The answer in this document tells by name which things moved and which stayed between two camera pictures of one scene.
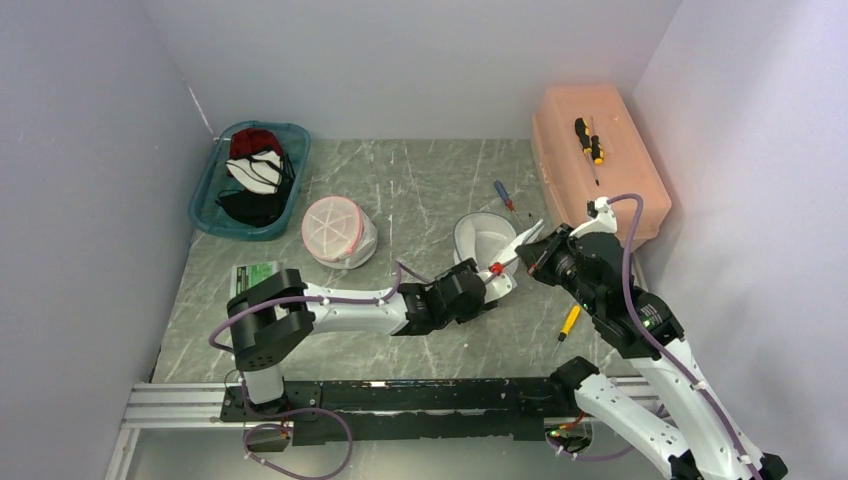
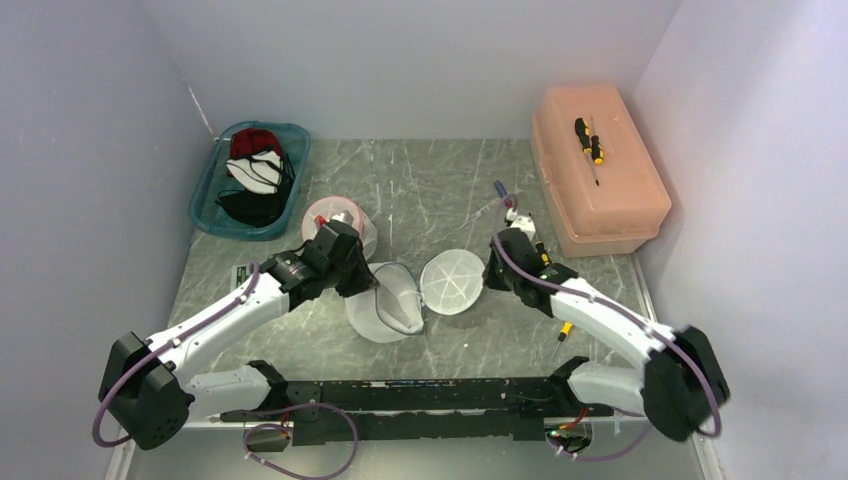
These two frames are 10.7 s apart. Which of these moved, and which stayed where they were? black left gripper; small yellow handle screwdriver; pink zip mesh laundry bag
Moved: black left gripper
Stayed: small yellow handle screwdriver; pink zip mesh laundry bag
